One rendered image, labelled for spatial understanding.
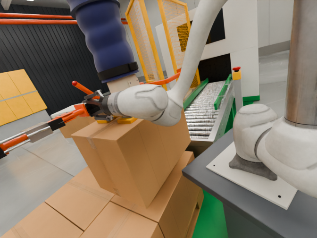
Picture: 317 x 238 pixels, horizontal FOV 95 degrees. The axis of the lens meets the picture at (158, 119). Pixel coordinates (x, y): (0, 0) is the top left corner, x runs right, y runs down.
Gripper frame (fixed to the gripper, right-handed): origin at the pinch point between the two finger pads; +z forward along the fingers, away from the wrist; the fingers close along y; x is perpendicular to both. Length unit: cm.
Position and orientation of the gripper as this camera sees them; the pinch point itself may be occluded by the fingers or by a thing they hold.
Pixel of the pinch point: (86, 108)
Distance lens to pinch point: 74.3
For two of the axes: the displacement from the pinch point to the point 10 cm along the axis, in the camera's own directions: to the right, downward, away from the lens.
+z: -8.3, 0.3, 5.6
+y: 2.8, 8.9, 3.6
